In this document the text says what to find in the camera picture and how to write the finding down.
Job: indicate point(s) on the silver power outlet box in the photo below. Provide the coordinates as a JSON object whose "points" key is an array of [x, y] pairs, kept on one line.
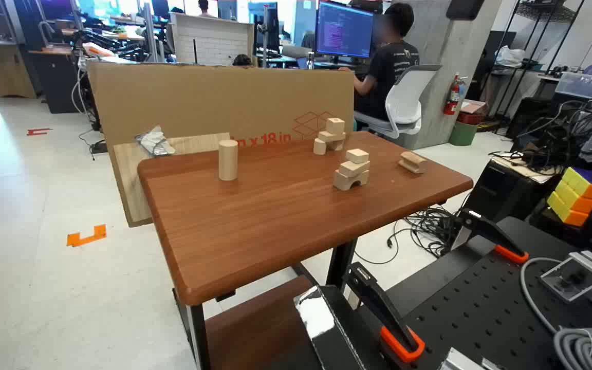
{"points": [[572, 276]]}

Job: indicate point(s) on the computer monitor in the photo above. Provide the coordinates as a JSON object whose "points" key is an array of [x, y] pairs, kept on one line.
{"points": [[344, 32]]}

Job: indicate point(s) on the green bucket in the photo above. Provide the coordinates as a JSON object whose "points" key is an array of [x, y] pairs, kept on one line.
{"points": [[462, 132]]}

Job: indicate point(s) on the brown lower shelf board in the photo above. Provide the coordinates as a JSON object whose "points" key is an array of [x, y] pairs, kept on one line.
{"points": [[256, 332]]}

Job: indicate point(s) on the red fire extinguisher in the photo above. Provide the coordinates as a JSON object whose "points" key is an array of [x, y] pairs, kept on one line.
{"points": [[455, 94]]}

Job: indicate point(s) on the crumpled white cloth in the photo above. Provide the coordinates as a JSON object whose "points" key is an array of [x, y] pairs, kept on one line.
{"points": [[152, 143]]}

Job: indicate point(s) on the wooden cylinder block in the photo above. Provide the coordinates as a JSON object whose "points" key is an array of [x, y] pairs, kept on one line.
{"points": [[226, 160]]}

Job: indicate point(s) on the white office chair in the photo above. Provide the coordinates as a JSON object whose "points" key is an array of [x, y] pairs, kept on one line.
{"points": [[406, 104]]}

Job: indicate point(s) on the person in black shirt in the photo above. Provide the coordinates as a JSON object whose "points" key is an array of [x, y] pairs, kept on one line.
{"points": [[389, 64]]}

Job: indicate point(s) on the wooden cabinet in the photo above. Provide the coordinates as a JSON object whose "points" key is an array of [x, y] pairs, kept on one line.
{"points": [[1, 68]]}

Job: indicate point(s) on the wooden rectangular block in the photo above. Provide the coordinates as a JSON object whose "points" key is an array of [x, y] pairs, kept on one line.
{"points": [[353, 167], [330, 137]]}

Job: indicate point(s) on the yellow orange colour cube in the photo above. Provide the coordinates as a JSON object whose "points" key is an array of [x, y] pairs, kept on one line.
{"points": [[577, 197]]}

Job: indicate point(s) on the white partition panel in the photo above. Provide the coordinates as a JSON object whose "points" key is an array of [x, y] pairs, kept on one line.
{"points": [[213, 40]]}

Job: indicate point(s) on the light plywood board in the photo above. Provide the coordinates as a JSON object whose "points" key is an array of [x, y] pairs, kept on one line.
{"points": [[132, 178]]}

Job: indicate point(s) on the wooden arch block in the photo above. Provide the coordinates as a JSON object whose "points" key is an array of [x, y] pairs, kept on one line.
{"points": [[348, 180]]}

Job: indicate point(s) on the black table leg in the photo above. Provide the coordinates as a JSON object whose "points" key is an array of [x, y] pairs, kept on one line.
{"points": [[339, 259]]}

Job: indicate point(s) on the large cardboard sheet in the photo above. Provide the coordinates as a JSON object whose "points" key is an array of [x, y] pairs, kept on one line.
{"points": [[221, 104]]}

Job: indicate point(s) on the black computer case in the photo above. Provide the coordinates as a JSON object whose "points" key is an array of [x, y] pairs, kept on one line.
{"points": [[505, 188]]}

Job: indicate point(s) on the small wooden block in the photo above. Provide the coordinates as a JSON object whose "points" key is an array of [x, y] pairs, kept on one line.
{"points": [[320, 146]]}

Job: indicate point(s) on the red box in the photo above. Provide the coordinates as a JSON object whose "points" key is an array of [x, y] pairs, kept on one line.
{"points": [[474, 110]]}

